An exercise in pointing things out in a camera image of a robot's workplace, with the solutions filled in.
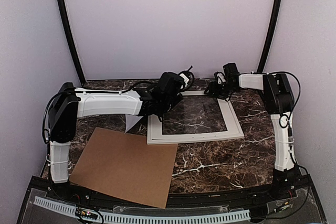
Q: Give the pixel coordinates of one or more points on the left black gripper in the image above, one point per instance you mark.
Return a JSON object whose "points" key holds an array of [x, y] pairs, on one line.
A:
{"points": [[181, 98]]}

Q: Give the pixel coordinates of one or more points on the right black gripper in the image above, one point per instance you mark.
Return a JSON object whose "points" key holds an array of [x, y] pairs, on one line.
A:
{"points": [[212, 86]]}

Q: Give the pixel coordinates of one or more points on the clear acrylic sheet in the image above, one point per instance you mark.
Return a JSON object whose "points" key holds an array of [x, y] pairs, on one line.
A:
{"points": [[194, 115]]}

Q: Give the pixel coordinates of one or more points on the white picture frame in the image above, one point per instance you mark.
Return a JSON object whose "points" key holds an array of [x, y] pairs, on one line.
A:
{"points": [[234, 130]]}

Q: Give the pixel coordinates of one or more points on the white mat board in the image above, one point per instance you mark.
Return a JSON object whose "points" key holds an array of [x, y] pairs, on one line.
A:
{"points": [[197, 118]]}

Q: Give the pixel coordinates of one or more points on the dark landscape photo print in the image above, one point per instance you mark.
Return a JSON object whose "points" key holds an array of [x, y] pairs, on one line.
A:
{"points": [[131, 121]]}

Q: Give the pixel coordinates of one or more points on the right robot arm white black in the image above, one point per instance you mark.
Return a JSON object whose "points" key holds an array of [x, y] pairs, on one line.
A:
{"points": [[278, 98]]}

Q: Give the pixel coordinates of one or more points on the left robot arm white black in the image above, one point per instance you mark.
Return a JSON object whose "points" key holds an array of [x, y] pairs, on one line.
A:
{"points": [[70, 103]]}

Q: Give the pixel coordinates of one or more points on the brown cardboard backing board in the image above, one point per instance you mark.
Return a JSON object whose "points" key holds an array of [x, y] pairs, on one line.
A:
{"points": [[124, 166]]}

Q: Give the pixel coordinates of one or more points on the small green circuit board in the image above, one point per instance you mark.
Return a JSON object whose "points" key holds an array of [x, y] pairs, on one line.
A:
{"points": [[85, 214]]}

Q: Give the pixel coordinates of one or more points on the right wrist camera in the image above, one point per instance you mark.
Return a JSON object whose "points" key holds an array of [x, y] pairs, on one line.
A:
{"points": [[219, 77]]}

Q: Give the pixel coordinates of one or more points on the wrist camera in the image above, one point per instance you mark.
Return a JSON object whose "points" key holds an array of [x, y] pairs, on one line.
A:
{"points": [[188, 77], [219, 77]]}

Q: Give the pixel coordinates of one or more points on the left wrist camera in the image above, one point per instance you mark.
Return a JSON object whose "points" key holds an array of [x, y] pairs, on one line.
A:
{"points": [[188, 77]]}

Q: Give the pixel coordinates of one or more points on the black front rail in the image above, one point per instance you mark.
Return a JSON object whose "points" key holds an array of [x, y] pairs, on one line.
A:
{"points": [[254, 196]]}

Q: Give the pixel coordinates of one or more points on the right black corner post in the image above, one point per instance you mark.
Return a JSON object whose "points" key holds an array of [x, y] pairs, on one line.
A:
{"points": [[269, 36]]}

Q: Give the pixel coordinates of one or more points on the black corner post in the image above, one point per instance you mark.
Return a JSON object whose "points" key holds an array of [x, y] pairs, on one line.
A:
{"points": [[70, 41], [269, 36]]}

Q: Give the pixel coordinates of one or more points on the white slotted cable duct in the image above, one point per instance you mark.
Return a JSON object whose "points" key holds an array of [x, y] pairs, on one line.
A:
{"points": [[109, 217]]}

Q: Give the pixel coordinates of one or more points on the left black corner post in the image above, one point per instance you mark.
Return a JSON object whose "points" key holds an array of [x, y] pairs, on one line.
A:
{"points": [[70, 41]]}

